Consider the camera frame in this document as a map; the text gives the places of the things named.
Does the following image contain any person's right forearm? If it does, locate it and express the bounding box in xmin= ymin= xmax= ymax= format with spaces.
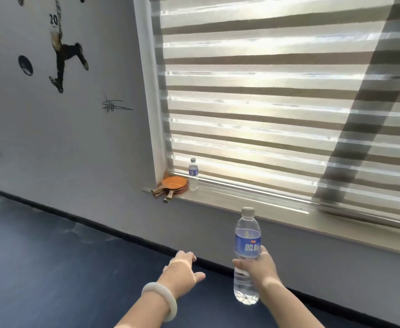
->
xmin=260 ymin=282 xmax=325 ymax=328

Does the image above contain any person's left forearm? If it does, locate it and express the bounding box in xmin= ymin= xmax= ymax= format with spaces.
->
xmin=114 ymin=287 xmax=178 ymax=328

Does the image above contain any red paddle dark handle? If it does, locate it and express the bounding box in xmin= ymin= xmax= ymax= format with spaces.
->
xmin=163 ymin=189 xmax=187 ymax=205

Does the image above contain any person's left hand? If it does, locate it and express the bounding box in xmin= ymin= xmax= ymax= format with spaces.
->
xmin=157 ymin=250 xmax=206 ymax=299

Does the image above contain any white jade bracelet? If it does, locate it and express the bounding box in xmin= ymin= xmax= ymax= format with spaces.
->
xmin=141 ymin=282 xmax=178 ymax=322

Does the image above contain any person's right hand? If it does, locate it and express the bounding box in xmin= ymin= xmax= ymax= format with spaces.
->
xmin=232 ymin=246 xmax=282 ymax=299

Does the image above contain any clear plastic water bottle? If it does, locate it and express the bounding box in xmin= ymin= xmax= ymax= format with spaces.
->
xmin=233 ymin=206 xmax=262 ymax=306
xmin=188 ymin=157 xmax=199 ymax=192

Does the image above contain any black football wall sticker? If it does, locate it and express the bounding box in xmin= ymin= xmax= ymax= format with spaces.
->
xmin=18 ymin=55 xmax=34 ymax=77

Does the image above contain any footballer leg wall sticker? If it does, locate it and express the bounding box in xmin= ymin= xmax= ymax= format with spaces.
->
xmin=17 ymin=0 xmax=90 ymax=94

